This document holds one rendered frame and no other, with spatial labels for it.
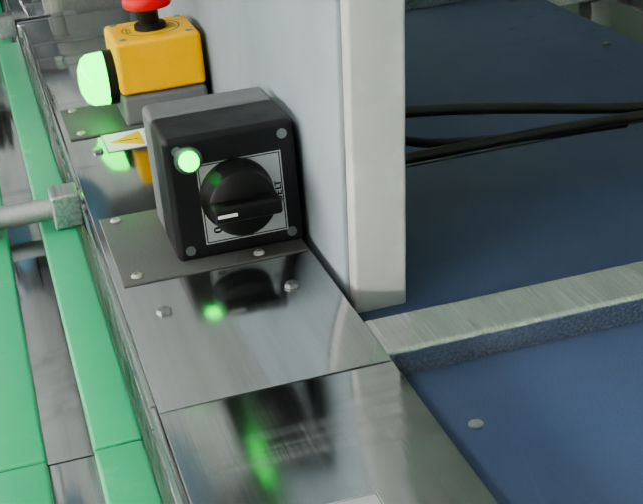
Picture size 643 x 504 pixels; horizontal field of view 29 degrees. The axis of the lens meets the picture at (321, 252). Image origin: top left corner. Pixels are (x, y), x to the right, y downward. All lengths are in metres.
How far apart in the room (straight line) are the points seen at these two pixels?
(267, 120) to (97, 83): 0.31
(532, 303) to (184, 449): 0.22
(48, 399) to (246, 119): 0.21
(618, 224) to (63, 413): 0.38
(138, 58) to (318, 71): 0.35
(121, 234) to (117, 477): 0.25
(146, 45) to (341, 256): 0.36
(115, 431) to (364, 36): 0.24
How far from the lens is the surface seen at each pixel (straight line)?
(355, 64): 0.65
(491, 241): 0.81
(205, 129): 0.75
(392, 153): 0.68
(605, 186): 0.89
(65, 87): 1.18
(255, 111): 0.77
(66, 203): 0.89
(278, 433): 0.59
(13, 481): 0.63
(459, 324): 0.68
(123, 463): 0.62
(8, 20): 1.47
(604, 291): 0.71
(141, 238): 0.81
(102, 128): 1.04
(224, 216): 0.73
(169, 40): 1.02
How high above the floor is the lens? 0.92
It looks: 13 degrees down
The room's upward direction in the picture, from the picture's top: 102 degrees counter-clockwise
